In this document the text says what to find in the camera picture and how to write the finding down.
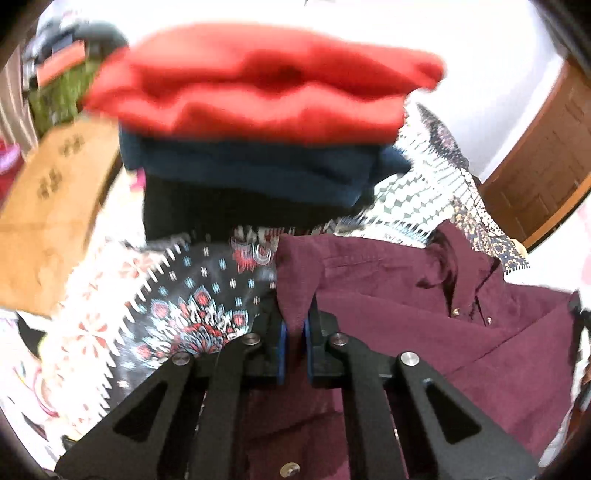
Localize folded red garment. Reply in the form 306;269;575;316
83;22;447;145

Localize green patterned cloth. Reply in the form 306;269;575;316
28;60;100;140

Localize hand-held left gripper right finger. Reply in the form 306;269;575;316
302;305;539;480

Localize orange box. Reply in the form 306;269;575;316
34;39;89;89

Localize white floral bed sheet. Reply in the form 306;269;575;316
0;308;85;454

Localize patchwork patterned blanket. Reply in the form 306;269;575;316
39;99;532;445

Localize folded black garment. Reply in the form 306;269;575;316
141;168;376;244

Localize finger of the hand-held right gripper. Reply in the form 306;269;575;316
570;290;591;331

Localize maroon button shirt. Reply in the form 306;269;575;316
245;219;583;480

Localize brown wooden door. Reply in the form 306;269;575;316
479;59;591;251

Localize pile of mixed clothes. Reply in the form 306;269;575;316
23;21;128;66

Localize folded dark blue garment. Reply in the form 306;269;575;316
117;122;413;209

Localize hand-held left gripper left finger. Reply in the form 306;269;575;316
55;308;290;480

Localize striped brown curtain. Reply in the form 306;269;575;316
0;46;40;154

